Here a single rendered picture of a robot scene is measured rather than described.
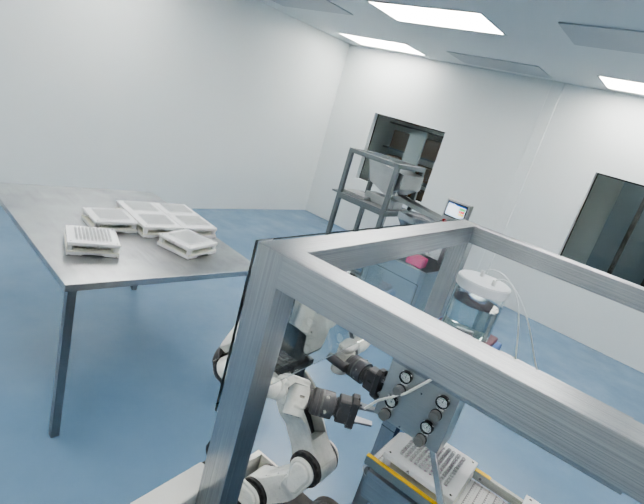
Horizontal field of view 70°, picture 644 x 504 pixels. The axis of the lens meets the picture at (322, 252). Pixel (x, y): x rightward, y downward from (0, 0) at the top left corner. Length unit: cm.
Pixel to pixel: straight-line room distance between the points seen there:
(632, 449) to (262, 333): 52
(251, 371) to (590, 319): 598
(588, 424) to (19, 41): 547
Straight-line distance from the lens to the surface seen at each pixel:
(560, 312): 665
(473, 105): 705
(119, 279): 240
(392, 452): 164
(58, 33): 572
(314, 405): 154
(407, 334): 64
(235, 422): 90
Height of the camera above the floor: 188
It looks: 17 degrees down
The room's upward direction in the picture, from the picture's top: 16 degrees clockwise
